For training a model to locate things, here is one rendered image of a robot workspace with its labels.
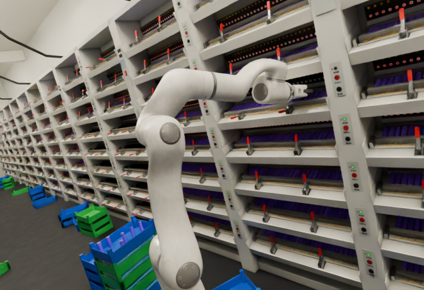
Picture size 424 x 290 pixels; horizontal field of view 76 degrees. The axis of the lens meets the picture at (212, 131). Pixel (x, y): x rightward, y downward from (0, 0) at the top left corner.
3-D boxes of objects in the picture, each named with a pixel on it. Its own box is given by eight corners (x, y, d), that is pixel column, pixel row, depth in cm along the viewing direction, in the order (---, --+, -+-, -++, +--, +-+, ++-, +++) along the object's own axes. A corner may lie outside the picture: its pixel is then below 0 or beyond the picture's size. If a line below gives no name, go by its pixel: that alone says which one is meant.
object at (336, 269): (364, 289, 117) (356, 268, 112) (251, 253, 160) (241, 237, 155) (373, 249, 129) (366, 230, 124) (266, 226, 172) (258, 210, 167)
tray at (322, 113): (333, 120, 105) (326, 99, 101) (220, 130, 148) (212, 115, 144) (346, 94, 117) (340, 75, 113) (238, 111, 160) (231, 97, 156)
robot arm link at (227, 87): (206, 48, 87) (278, 60, 101) (199, 96, 91) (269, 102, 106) (219, 49, 79) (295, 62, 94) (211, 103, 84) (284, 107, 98)
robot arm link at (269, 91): (274, 77, 104) (269, 101, 107) (253, 75, 95) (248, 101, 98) (293, 81, 99) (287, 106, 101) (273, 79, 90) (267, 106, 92)
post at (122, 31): (182, 245, 211) (112, 15, 182) (174, 242, 217) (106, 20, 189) (199, 231, 224) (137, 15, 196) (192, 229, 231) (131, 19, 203)
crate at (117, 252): (113, 264, 135) (108, 250, 134) (93, 256, 148) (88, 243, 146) (157, 231, 158) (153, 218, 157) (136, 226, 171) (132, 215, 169)
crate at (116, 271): (118, 278, 136) (113, 264, 135) (97, 269, 149) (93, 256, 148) (161, 243, 159) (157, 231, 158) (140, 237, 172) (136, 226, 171)
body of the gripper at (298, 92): (294, 80, 101) (308, 81, 109) (270, 85, 108) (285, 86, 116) (296, 100, 101) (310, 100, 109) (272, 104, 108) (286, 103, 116)
